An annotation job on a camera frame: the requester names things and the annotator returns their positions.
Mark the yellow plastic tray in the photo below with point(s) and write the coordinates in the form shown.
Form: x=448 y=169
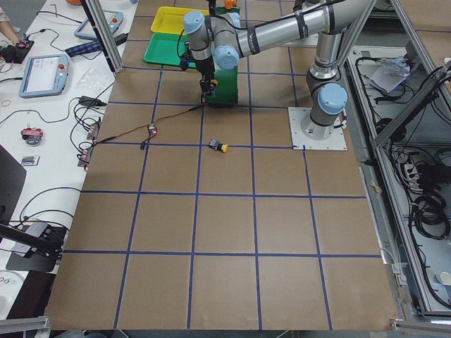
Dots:
x=169 y=20

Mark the green plastic tray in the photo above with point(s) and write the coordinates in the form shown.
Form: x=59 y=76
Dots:
x=162 y=49

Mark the yellow push button two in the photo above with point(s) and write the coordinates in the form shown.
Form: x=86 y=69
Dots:
x=212 y=87

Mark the blue plaid pouch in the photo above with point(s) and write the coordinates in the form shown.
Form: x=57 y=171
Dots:
x=93 y=46

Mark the orange cylinder with 4680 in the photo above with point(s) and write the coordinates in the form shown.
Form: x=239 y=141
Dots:
x=230 y=4

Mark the near teach pendant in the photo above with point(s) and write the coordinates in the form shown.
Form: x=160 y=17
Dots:
x=44 y=76

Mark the motor controller board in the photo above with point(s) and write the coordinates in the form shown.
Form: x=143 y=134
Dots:
x=152 y=131

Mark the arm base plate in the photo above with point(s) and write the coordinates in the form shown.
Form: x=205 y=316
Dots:
x=306 y=135

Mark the clear plastic bag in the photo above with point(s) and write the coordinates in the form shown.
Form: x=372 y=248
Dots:
x=94 y=79

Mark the black power adapter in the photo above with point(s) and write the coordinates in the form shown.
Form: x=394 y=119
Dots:
x=88 y=101

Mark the green conveyor belt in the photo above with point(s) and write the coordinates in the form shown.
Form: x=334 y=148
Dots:
x=226 y=92

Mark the aluminium frame post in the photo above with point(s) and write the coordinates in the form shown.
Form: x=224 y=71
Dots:
x=96 y=17

